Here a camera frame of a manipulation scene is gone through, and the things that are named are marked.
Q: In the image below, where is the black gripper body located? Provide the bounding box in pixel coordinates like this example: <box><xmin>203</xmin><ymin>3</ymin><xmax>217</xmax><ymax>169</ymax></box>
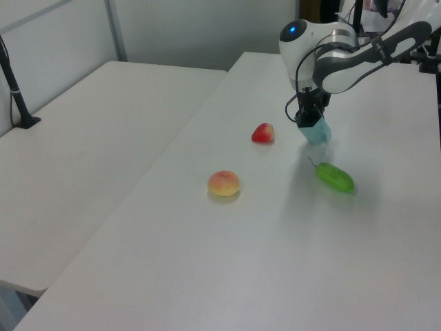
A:
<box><xmin>294</xmin><ymin>86</ymin><xmax>331</xmax><ymax>114</ymax></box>

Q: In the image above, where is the light blue faceted mug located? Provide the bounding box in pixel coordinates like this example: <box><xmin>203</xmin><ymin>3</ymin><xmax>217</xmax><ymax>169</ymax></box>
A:
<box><xmin>298</xmin><ymin>118</ymin><xmax>332</xmax><ymax>145</ymax></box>

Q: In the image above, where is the red toy wax apple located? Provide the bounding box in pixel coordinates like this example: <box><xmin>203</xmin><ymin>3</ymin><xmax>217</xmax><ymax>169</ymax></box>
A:
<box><xmin>251</xmin><ymin>122</ymin><xmax>276</xmax><ymax>143</ymax></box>

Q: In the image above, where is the green toy cucumber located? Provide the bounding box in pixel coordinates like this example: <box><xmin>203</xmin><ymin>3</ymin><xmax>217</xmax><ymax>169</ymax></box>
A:
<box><xmin>308</xmin><ymin>157</ymin><xmax>356</xmax><ymax>195</ymax></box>

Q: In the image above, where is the toy peach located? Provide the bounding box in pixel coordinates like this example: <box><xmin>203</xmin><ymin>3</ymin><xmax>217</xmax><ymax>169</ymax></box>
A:
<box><xmin>207</xmin><ymin>170</ymin><xmax>240</xmax><ymax>197</ymax></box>

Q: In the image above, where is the white adjacent table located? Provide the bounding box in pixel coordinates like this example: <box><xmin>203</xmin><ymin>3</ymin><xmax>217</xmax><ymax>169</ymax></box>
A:
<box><xmin>0</xmin><ymin>61</ymin><xmax>228</xmax><ymax>297</ymax></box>

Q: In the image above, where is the grey partition panel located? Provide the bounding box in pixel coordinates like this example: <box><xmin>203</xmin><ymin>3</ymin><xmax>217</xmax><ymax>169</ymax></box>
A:
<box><xmin>0</xmin><ymin>0</ymin><xmax>128</xmax><ymax>137</ymax></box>

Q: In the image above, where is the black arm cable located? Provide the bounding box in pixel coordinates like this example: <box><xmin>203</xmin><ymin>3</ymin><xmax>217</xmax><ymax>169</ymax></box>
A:
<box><xmin>284</xmin><ymin>33</ymin><xmax>384</xmax><ymax>122</ymax></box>

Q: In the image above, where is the black tripod mount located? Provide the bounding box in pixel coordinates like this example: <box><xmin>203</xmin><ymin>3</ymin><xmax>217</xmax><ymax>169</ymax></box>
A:
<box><xmin>409</xmin><ymin>34</ymin><xmax>441</xmax><ymax>74</ymax></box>

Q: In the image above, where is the black camera stand pole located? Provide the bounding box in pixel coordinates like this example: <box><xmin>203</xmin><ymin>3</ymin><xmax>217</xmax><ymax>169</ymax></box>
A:
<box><xmin>0</xmin><ymin>34</ymin><xmax>42</xmax><ymax>130</ymax></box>

